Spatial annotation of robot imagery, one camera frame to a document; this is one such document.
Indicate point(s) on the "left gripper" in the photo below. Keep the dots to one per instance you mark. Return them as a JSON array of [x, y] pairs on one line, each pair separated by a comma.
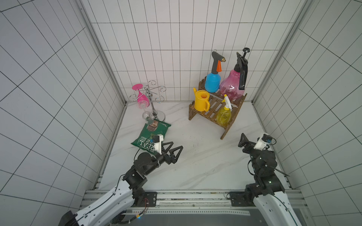
[[172, 158]]

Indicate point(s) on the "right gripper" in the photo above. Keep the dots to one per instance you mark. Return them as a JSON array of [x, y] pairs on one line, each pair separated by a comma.
[[252, 147]]

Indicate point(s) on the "small yellow spray bottle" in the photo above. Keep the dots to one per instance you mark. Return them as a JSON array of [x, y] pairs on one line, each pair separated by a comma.
[[225, 113]]

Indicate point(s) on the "yellow watering can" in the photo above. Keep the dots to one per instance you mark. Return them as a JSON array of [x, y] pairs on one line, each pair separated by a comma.
[[201, 103]]

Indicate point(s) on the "pink pressure sprayer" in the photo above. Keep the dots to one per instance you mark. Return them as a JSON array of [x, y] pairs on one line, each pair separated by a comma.
[[235, 84]]

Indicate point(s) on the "blue spray bottle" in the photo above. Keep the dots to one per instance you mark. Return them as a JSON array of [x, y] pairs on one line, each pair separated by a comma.
[[213, 79]]

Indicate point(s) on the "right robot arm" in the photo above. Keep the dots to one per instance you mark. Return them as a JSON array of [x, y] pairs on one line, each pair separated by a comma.
[[267, 193]]

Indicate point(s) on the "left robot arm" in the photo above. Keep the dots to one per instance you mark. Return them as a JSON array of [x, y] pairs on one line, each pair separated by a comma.
[[127, 193]]

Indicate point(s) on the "wooden slatted shelf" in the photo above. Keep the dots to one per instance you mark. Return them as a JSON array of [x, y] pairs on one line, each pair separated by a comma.
[[216, 104]]

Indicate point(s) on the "green chips bag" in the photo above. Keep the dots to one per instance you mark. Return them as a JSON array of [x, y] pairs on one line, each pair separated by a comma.
[[145, 139]]

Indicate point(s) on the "metal wine glass rack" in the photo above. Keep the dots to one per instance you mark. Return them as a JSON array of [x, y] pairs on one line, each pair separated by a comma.
[[152, 91]]

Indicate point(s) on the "clear wine glass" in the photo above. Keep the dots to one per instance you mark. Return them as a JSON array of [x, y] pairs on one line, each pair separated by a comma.
[[147, 115]]

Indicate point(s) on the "pink wine glass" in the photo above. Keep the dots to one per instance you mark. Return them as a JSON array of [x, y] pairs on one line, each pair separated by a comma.
[[142, 99]]

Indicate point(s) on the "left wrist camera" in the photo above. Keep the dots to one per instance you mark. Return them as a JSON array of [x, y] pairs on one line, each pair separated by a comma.
[[157, 143]]

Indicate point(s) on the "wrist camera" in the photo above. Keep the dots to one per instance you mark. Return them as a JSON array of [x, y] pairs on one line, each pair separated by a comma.
[[263, 142], [157, 143]]

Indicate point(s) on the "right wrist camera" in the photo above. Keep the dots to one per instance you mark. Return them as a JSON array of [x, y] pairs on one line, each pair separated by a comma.
[[263, 142]]

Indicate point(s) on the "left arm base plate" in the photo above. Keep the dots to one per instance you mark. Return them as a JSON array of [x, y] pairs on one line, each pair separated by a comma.
[[145, 199]]

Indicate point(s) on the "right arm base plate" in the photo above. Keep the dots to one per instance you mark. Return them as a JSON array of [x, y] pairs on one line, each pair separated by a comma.
[[242, 199]]

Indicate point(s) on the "aluminium mounting rail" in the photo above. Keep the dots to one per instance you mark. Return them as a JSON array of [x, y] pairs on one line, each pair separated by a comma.
[[192, 202]]

